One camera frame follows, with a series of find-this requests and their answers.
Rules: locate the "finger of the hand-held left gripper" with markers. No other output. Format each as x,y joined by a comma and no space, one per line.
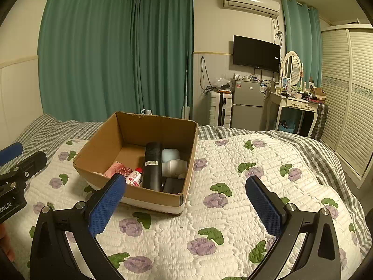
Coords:
11,151
29,163

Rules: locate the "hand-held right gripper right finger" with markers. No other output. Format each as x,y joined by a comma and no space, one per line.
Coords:
263,207

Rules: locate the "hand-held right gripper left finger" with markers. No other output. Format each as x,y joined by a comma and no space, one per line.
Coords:
106,207

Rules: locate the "red patterned card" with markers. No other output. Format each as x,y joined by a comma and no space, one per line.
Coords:
116,169

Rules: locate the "small red white bottle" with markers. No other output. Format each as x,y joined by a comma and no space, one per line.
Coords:
135,177

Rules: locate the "black remote control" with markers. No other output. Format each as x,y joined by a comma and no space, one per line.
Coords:
152,169

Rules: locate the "black rectangular case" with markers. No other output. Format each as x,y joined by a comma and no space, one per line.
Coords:
172,186

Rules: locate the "brown cardboard box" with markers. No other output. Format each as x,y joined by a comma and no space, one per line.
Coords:
128,134

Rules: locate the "white plastic bottle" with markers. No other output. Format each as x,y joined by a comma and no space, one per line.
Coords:
174,167

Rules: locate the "light blue earbud case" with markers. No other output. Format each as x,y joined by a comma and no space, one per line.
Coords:
170,155

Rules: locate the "person's left hand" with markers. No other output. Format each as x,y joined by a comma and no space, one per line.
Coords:
5,242

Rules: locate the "white floral quilt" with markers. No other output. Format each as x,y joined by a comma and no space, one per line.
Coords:
218,163

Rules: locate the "blue storage bin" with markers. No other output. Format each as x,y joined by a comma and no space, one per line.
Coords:
285,126

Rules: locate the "dark checked suitcase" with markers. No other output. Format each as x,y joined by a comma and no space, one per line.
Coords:
319,122

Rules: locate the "grey two-door fridge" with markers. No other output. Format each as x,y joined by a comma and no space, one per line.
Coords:
247,102

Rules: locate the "white dressing table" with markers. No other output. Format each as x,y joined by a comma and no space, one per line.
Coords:
294,103

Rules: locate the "white hard suitcase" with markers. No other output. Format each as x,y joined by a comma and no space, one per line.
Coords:
217,109

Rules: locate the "small brown open box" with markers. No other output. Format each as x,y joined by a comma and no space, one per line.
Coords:
317,92

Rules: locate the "wide green curtain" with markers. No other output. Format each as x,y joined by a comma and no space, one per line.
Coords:
87,49

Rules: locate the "clear plastic bag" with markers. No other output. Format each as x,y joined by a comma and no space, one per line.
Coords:
223,83

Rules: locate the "white mop pole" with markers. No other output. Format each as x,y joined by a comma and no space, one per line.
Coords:
186,93

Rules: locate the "white louvred wardrobe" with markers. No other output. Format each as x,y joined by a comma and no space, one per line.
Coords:
346,93

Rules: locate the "oval white vanity mirror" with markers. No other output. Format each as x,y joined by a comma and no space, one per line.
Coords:
292,67

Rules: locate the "green corner curtain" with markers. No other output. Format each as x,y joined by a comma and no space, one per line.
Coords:
163,49

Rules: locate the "narrow green window curtain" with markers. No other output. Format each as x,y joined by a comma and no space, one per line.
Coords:
303,40

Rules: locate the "white air conditioner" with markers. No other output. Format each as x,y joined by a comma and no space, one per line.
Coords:
250,3

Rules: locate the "black wall television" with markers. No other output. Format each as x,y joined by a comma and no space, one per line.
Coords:
256,53

